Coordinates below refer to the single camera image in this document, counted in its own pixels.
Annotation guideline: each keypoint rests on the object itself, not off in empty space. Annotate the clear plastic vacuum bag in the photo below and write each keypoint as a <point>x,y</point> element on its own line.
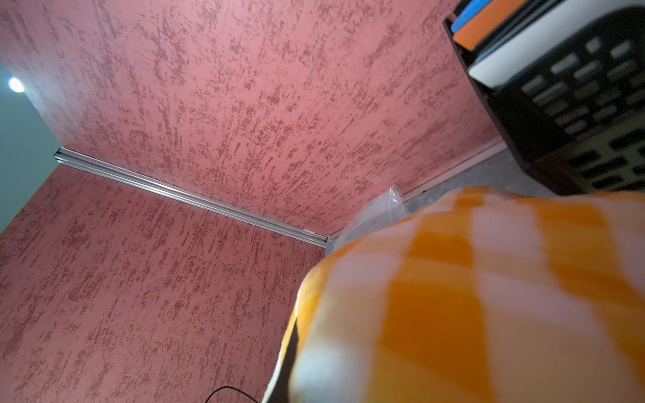
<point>383,211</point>

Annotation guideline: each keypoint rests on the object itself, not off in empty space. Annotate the black mesh file organizer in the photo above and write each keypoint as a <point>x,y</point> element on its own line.
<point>574,119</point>

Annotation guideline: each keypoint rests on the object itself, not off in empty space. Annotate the white paper folder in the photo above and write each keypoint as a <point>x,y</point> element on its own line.
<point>538,39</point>

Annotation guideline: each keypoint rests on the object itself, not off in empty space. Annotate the blue folder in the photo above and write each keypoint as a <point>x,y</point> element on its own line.
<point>467,13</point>

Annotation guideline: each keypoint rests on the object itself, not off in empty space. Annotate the orange folder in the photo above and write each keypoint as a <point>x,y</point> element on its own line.
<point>486,22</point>

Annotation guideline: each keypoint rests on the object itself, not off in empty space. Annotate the left aluminium corner post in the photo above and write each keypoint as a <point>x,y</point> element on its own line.
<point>97,167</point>

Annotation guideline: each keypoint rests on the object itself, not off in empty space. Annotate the orange white checked blanket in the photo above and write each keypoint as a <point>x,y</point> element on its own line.
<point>483,296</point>

